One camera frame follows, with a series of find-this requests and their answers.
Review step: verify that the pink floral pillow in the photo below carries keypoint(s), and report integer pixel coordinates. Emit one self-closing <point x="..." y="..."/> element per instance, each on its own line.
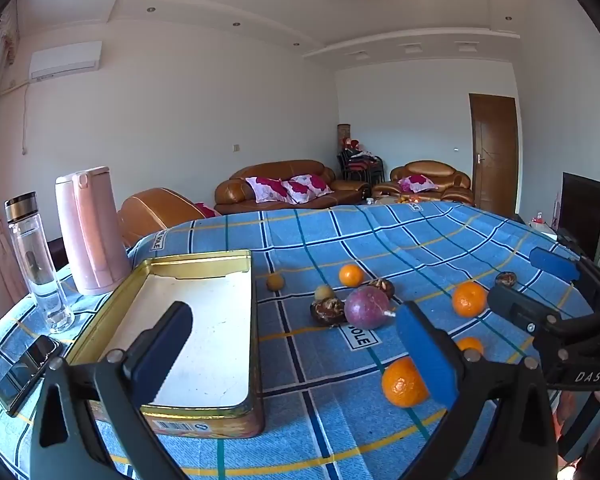
<point x="417" y="183"/>
<point x="267" y="189"/>
<point x="307" y="186"/>

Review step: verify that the black smartphone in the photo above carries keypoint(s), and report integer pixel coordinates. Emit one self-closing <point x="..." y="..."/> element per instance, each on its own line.
<point x="25" y="367"/>

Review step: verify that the low coffee table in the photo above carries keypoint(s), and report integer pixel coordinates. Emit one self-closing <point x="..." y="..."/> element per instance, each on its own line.
<point x="395" y="200"/>

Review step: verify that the black side table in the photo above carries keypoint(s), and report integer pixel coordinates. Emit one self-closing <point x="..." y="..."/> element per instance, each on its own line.
<point x="57" y="255"/>

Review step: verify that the brown leather armchair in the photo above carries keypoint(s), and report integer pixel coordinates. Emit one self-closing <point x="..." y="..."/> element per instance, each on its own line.
<point x="430" y="167"/>
<point x="155" y="210"/>

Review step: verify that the white air conditioner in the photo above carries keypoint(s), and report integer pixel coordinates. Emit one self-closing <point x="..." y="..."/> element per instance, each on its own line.
<point x="65" y="60"/>

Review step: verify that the brown wooden door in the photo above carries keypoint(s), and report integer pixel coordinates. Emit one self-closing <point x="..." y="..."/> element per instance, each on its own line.
<point x="494" y="155"/>

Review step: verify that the tall brown floor vase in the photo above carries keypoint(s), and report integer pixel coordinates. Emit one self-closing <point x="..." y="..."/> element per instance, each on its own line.
<point x="343" y="135"/>

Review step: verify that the pink electric kettle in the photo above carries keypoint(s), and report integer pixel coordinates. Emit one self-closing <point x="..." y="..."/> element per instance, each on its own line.
<point x="92" y="230"/>

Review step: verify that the blue plaid blanket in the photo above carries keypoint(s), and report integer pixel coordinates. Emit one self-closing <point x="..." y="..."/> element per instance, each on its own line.
<point x="305" y="240"/>

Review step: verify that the clear glass bottle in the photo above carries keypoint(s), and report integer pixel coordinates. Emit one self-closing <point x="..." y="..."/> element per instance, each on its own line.
<point x="35" y="260"/>

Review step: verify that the orange mandarin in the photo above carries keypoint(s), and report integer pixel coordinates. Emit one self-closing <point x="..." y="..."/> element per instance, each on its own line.
<point x="352" y="275"/>
<point x="469" y="299"/>
<point x="470" y="344"/>
<point x="402" y="385"/>

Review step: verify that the person's right hand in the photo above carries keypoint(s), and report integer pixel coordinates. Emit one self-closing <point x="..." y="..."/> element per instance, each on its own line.
<point x="567" y="417"/>

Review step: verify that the red pillow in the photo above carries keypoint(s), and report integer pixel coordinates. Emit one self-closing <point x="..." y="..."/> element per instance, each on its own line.
<point x="207" y="210"/>

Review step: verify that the small tan longan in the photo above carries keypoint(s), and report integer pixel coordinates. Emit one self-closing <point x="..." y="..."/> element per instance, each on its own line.
<point x="324" y="292"/>
<point x="275" y="281"/>

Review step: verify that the red round radish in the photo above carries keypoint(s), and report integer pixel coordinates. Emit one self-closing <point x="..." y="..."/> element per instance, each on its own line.
<point x="366" y="307"/>

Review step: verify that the gold tin box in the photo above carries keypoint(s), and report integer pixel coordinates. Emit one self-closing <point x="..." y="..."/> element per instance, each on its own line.
<point x="205" y="320"/>

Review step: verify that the stacked dark chairs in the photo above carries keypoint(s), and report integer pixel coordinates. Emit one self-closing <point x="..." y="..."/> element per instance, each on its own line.
<point x="360" y="167"/>

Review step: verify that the pink curtain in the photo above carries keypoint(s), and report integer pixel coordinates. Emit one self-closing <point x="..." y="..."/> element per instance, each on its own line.
<point x="2" y="45"/>

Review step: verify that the brown leather sofa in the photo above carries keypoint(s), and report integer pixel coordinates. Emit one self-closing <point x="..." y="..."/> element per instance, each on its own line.
<point x="240" y="192"/>

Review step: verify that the black television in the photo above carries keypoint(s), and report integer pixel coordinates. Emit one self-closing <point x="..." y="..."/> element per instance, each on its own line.
<point x="582" y="215"/>

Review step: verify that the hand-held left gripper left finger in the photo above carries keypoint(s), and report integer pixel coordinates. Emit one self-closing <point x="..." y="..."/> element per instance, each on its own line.
<point x="170" y="345"/>

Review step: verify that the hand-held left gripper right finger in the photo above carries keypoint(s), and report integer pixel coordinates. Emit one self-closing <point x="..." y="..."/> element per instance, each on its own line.
<point x="425" y="355"/>

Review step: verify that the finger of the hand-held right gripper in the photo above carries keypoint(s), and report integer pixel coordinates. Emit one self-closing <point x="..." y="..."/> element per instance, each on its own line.
<point x="515" y="305"/>
<point x="555" y="264"/>

